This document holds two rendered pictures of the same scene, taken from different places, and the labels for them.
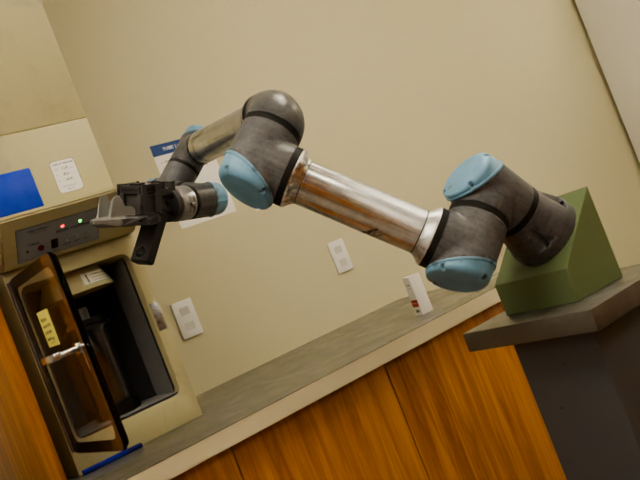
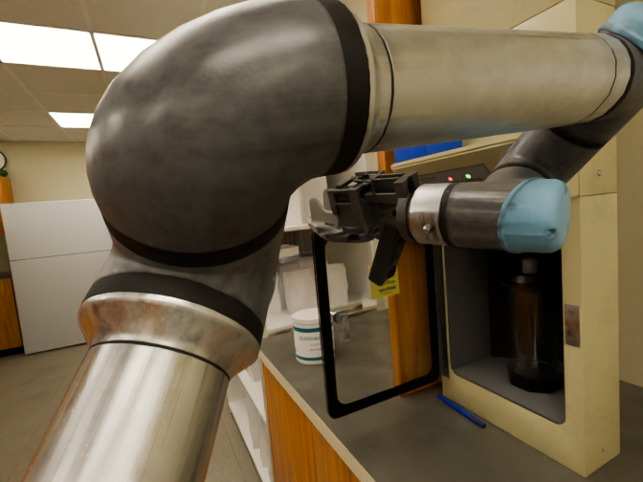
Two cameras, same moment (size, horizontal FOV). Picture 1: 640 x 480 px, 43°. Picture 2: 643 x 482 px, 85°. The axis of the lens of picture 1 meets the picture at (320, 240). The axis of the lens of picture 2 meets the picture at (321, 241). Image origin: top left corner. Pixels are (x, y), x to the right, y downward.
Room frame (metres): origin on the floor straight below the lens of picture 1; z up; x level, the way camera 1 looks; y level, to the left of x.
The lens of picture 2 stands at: (1.66, -0.20, 1.43)
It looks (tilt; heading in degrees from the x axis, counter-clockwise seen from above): 5 degrees down; 101
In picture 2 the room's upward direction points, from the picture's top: 5 degrees counter-clockwise
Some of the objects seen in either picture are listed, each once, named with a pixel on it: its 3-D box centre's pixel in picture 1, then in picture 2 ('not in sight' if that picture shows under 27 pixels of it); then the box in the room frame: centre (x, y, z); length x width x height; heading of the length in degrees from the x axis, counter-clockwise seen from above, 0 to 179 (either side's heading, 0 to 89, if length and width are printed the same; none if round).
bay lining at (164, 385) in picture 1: (87, 347); (533, 298); (1.95, 0.62, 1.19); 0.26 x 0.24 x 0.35; 127
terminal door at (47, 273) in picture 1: (64, 358); (382, 312); (1.63, 0.57, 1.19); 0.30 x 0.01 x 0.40; 36
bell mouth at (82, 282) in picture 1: (74, 285); not in sight; (1.95, 0.59, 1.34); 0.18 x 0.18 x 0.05
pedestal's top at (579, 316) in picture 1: (573, 304); not in sight; (1.62, -0.42, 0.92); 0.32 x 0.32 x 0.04; 36
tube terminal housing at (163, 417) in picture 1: (67, 296); (532, 238); (1.96, 0.62, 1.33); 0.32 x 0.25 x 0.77; 127
